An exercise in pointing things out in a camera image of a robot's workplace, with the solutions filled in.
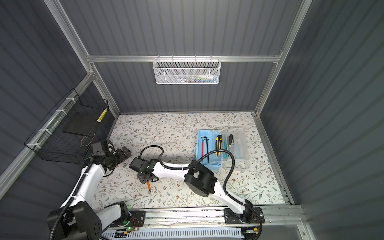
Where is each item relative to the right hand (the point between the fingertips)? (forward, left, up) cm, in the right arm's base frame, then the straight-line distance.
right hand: (145, 177), depth 88 cm
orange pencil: (-5, -3, 0) cm, 6 cm away
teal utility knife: (+18, -48, +8) cm, 52 cm away
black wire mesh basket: (+10, +34, +29) cm, 46 cm away
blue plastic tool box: (+25, -38, +1) cm, 46 cm away
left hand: (+8, +12, +12) cm, 18 cm away
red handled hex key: (+20, -35, +1) cm, 40 cm away
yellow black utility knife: (+18, -44, +9) cm, 48 cm away
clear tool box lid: (+19, -54, +10) cm, 59 cm away
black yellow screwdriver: (+19, -51, +12) cm, 56 cm away
